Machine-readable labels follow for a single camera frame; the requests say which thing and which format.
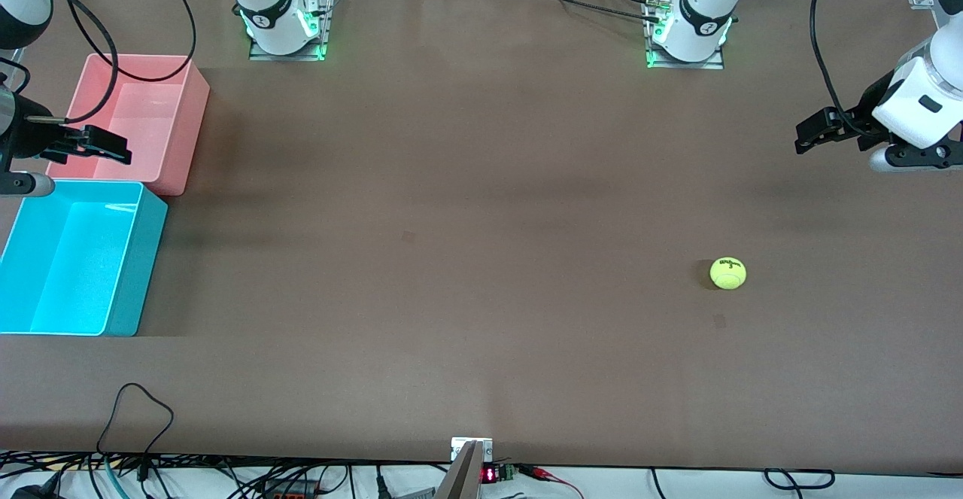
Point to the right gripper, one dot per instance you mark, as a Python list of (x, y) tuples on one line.
[(27, 138)]

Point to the yellow-green tennis ball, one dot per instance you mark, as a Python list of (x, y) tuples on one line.
[(727, 273)]

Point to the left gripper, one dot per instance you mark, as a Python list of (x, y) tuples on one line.
[(860, 117)]

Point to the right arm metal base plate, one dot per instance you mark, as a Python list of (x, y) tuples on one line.
[(325, 32)]

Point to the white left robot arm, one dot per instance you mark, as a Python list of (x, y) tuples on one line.
[(703, 10)]

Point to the pink plastic bin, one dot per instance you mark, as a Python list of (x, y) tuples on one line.
[(143, 123)]

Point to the grey metal bar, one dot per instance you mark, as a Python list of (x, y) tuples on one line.
[(463, 476)]

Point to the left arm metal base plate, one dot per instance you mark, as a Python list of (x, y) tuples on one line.
[(651, 59)]

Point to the small metal table bracket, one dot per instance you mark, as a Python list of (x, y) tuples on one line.
[(459, 446)]

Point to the blue plastic bin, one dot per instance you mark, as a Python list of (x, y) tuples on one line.
[(68, 258)]

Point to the red LED display module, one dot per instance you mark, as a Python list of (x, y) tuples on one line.
[(493, 474)]

